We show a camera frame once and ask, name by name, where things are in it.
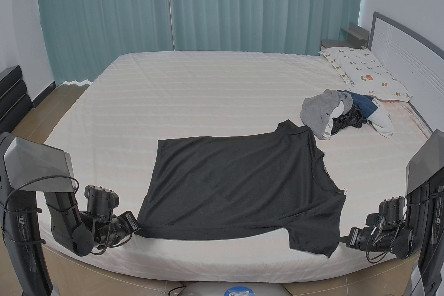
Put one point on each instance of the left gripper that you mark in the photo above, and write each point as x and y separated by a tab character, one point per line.
131	221

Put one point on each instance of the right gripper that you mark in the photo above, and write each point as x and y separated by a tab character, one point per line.
364	238

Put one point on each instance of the black T-shirt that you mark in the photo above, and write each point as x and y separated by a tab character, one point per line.
236	183

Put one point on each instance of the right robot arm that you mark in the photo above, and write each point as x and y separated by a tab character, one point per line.
421	162

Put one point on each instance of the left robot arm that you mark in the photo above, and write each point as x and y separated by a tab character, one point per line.
62	211

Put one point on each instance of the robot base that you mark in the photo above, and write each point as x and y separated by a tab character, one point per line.
208	290

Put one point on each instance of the pile of clothes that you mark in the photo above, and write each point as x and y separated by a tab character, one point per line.
315	112

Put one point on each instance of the bed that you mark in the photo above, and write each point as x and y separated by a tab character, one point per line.
208	86

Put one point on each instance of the white printed pillow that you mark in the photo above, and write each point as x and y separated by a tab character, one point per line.
367	72

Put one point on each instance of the black chest of drawers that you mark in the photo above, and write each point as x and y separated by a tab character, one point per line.
14	97

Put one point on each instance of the grey bedside table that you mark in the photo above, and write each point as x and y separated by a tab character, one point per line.
357	32

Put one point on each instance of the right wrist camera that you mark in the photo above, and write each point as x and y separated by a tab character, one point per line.
374	220

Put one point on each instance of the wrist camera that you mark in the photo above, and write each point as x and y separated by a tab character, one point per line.
374	220
115	200

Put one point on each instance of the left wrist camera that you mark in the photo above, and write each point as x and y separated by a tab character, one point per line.
115	200

